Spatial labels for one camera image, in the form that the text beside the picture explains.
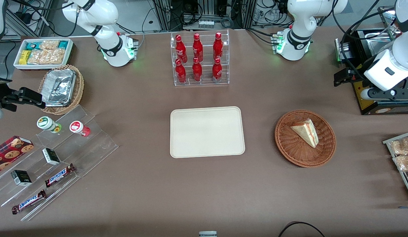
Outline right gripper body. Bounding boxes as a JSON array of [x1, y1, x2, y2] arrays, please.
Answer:
[[0, 76, 25, 103]]

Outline triangular sandwich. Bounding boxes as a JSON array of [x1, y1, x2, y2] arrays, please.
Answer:
[[290, 118, 319, 148]]

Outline light tan wicker basket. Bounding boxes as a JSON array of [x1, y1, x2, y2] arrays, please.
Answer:
[[38, 64, 85, 116]]

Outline tray of packaged cookies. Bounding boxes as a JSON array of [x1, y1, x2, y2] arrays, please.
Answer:
[[382, 131, 408, 202]]

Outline brown round wicker basket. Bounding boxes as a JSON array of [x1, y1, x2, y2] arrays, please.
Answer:
[[275, 110, 337, 168]]

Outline beige plastic tray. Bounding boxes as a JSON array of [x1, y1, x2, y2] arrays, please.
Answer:
[[170, 106, 246, 159]]

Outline silver foil packets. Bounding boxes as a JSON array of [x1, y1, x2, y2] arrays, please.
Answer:
[[42, 69, 76, 107]]

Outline green lid yogurt cup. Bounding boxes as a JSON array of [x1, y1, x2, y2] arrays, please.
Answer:
[[37, 116, 62, 134]]

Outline white rectangular snack bin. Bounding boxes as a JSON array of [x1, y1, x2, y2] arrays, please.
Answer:
[[13, 38, 74, 71]]

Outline black food display case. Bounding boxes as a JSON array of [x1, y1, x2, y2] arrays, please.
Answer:
[[334, 7, 408, 116]]

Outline yellow snack pack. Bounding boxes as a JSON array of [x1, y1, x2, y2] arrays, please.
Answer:
[[19, 50, 32, 65]]

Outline clear cracker bag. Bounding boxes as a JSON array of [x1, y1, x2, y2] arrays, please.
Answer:
[[28, 49, 48, 65], [46, 48, 66, 65], [39, 40, 60, 51]]

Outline red plaid cookie box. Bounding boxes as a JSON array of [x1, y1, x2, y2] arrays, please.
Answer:
[[0, 136, 35, 175]]

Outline red lid yogurt cup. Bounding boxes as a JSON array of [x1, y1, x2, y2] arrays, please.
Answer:
[[69, 121, 91, 137]]

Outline small black box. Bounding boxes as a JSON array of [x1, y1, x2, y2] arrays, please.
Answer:
[[42, 148, 61, 166], [11, 170, 33, 187]]

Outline clear acrylic stepped shelf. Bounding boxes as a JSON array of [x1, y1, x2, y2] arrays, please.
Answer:
[[0, 105, 119, 222]]

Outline snickers chocolate bar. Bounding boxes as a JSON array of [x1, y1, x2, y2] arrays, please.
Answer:
[[12, 189, 47, 215], [44, 164, 76, 188]]

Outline red cola bottle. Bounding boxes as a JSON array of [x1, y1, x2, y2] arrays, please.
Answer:
[[192, 33, 204, 62], [192, 57, 203, 82], [213, 32, 224, 60], [175, 59, 187, 84], [175, 34, 188, 64], [212, 58, 223, 82]]

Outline clear acrylic bottle rack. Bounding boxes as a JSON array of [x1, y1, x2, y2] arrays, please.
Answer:
[[170, 29, 230, 87]]

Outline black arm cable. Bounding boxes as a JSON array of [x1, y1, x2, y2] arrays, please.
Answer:
[[332, 0, 400, 72], [8, 0, 81, 38]]

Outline black looped cable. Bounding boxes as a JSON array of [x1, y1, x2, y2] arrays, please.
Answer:
[[278, 221, 326, 237]]

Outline aluminium frame rack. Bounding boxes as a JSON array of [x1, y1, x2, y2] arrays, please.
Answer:
[[153, 0, 257, 32]]

